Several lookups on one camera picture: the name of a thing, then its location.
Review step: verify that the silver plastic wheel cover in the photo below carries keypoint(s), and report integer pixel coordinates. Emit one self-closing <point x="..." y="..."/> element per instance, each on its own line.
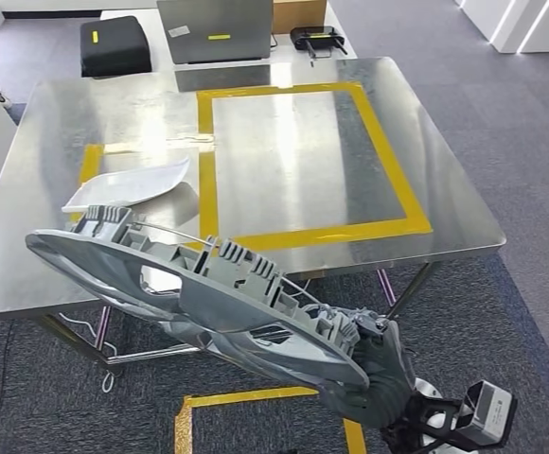
<point x="227" y="307"/>

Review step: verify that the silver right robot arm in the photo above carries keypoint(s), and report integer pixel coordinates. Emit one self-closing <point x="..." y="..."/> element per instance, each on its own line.
<point x="384" y="413"/>

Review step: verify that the white curved plastic part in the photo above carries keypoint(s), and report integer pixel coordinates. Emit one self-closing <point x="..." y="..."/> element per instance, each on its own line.
<point x="132" y="185"/>

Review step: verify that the stainless steel workbench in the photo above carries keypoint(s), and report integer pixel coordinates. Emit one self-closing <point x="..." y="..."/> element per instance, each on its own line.
<point x="444" y="188"/>

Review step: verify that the large yellow table tape rectangle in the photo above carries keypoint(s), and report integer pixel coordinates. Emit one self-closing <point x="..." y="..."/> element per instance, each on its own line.
<point x="394" y="169"/>

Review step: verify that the black router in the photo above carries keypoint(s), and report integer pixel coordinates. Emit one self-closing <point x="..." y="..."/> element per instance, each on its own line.
<point x="317" y="37"/>

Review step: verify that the grey laptop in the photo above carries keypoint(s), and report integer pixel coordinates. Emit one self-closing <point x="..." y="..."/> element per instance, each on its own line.
<point x="212" y="31"/>

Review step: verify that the brown cardboard box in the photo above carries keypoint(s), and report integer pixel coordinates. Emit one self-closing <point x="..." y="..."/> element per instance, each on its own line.
<point x="298" y="15"/>

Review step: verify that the small yellow table tape rectangle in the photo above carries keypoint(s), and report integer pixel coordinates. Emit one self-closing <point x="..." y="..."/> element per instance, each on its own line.
<point x="90" y="164"/>

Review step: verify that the black bag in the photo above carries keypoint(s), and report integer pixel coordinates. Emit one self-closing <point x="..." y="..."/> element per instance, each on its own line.
<point x="113" y="47"/>

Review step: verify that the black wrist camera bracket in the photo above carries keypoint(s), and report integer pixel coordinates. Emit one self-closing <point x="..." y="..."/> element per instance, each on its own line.
<point x="419" y="406"/>

